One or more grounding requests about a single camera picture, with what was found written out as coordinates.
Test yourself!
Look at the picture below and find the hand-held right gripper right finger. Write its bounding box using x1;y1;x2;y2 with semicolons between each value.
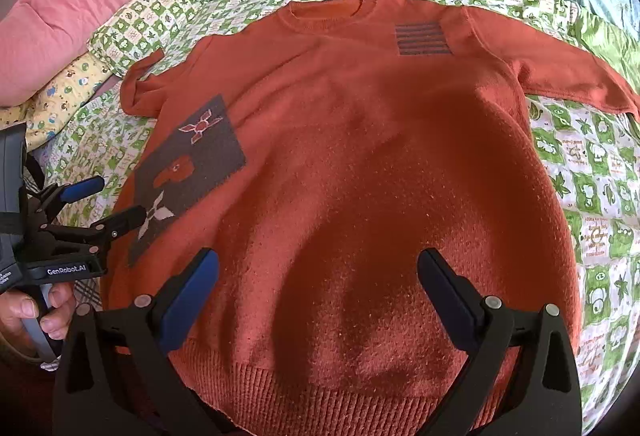
415;247;583;436

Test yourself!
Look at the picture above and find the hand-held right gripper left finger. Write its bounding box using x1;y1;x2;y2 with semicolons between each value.
52;246;236;436

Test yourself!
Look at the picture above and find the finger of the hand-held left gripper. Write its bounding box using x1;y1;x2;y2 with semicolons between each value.
30;175;107;223
40;205;149;256

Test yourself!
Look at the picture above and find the orange knit sweater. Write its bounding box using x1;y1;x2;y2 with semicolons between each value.
102;0;640;436

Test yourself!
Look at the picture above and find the person's left hand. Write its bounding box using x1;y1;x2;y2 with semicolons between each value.
0;285;78;348

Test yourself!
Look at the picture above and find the yellow cartoon pillow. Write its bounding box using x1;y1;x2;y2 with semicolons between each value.
0;51;116;152

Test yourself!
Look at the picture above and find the green checkered bedsheet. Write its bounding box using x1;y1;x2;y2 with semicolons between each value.
25;0;640;436

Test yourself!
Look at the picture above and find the pink quilt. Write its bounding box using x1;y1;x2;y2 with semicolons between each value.
0;0;176;109

